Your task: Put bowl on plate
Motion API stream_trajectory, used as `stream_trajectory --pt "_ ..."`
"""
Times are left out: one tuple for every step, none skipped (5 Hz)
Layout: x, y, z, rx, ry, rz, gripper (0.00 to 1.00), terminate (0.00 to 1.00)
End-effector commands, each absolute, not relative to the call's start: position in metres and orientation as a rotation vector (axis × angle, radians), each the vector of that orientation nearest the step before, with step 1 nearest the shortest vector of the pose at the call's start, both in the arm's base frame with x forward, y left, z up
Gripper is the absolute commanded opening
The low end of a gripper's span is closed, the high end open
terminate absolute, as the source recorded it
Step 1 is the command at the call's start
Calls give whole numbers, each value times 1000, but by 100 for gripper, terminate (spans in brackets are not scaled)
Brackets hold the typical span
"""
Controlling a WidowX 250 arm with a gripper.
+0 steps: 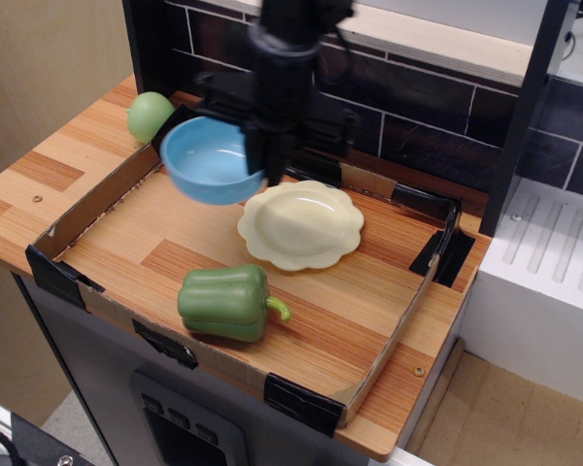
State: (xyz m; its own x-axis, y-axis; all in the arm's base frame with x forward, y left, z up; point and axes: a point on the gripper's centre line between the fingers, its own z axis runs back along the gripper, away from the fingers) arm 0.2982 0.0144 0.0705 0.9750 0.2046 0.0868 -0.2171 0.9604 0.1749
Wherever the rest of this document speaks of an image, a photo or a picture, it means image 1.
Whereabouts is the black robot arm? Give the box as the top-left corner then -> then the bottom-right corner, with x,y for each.
195,1 -> 358,186

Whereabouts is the green toy bell pepper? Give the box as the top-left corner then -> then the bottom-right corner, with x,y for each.
177,264 -> 292,343

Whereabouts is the light green round toy fruit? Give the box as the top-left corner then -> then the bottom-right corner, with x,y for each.
126,91 -> 175,144

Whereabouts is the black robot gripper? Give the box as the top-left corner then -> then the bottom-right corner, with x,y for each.
194,31 -> 358,186

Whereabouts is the black vertical post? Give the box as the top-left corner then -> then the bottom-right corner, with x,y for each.
479,0 -> 579,237

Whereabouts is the cardboard fence with black tape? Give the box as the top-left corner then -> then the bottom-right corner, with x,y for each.
24,99 -> 477,438

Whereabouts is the white toy sink drainboard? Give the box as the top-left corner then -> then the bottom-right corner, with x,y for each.
460,179 -> 583,401

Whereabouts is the pale yellow scalloped plate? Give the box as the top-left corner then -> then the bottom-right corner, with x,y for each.
237,181 -> 364,272

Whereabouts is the light blue plastic bowl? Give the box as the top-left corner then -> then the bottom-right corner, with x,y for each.
160,116 -> 264,206

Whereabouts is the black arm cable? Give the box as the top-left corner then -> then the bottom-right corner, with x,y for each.
332,26 -> 356,62

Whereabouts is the grey toy oven front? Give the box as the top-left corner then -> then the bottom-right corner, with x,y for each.
130,371 -> 249,465

